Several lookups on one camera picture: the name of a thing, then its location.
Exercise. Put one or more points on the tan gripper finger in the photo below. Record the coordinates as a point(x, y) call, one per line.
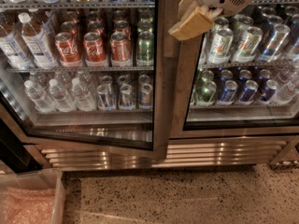
point(194, 22)
point(187, 5)

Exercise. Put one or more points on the glass fridge door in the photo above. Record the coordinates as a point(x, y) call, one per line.
point(191, 120)
point(137, 131)

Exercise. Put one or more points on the green soda can left door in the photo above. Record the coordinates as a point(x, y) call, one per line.
point(145, 49)

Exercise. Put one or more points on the green can lower right door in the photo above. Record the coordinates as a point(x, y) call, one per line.
point(206, 93)

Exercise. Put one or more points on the water bottle right door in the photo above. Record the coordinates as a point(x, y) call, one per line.
point(288, 91)

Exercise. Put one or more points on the steel fridge bottom grille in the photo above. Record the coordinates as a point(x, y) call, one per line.
point(241, 152)

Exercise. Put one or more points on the white green soda can left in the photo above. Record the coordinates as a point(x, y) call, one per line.
point(220, 46)

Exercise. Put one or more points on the white green soda can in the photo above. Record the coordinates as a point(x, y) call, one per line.
point(220, 46)
point(246, 47)

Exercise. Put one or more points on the white green soda can right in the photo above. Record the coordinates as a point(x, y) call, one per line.
point(246, 47)

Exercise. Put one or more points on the silver blue can upper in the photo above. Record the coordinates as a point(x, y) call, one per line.
point(270, 50)

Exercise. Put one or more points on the blue can lower left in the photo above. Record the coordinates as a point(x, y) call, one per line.
point(227, 94)

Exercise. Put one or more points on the blue can lower middle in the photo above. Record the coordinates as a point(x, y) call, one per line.
point(247, 93)

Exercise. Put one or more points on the energy drink can right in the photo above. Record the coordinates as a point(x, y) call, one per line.
point(145, 96)

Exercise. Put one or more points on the energy drink can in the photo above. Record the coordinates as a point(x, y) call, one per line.
point(145, 96)
point(105, 99)
point(126, 98)

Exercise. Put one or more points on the blue can lower right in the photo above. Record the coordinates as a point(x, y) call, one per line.
point(267, 92)

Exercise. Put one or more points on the red cola can front middle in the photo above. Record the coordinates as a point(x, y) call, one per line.
point(96, 55)

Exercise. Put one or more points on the red cola can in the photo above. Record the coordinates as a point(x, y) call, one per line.
point(96, 55)
point(68, 50)

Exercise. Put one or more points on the energy drink can middle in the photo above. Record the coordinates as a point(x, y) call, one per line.
point(126, 98)

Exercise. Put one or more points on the energy drink can left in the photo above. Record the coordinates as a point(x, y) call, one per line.
point(105, 99)

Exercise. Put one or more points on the red cola can front left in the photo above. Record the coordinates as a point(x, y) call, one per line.
point(68, 50)

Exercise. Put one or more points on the water bottle right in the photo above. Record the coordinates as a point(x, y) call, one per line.
point(82, 95)

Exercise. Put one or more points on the water bottle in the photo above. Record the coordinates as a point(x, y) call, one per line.
point(39, 96)
point(82, 95)
point(61, 96)

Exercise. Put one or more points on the tea bottle white cap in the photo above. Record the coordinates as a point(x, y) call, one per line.
point(37, 42)

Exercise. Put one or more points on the water bottle middle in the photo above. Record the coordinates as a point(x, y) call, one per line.
point(61, 96)

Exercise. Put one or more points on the water bottle left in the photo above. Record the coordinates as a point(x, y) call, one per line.
point(39, 96)

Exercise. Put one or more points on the tea bottle far left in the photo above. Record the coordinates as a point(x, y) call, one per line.
point(13, 46)

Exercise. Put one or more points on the clear plastic bin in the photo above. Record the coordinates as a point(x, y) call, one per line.
point(44, 179)

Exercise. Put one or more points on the pink bubble wrap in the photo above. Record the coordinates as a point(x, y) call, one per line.
point(27, 206)

